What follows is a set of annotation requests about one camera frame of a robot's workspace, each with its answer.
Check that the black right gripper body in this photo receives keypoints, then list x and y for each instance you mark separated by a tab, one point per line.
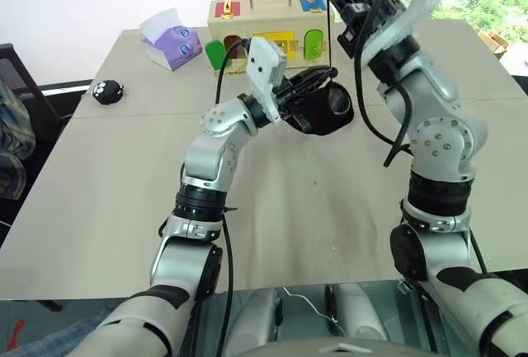
363	19

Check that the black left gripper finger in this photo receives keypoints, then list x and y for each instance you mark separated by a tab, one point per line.
319	73
311	87

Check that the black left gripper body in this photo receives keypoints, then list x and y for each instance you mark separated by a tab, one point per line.
295	109

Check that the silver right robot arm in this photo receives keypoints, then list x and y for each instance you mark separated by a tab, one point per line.
441	138

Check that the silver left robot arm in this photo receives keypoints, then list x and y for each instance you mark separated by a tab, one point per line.
210	155

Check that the purple tissue box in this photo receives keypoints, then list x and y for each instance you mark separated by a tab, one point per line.
175	50

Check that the cardboard box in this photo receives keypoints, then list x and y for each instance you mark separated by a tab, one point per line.
497	43

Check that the black plush toy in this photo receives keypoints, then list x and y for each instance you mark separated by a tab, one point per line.
108	93

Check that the silver left robot leg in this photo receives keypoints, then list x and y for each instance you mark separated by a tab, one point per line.
255	320

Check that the silver robot leg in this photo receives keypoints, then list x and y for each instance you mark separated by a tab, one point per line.
255	320
356	316

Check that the silver right robot leg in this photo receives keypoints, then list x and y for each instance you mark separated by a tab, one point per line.
356	316

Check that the dark rounded robot torso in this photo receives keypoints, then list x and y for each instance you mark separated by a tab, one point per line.
338	349

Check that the black office chair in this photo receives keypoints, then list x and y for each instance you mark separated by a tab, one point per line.
18	72

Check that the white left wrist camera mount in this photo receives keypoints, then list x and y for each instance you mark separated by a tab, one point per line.
262	68

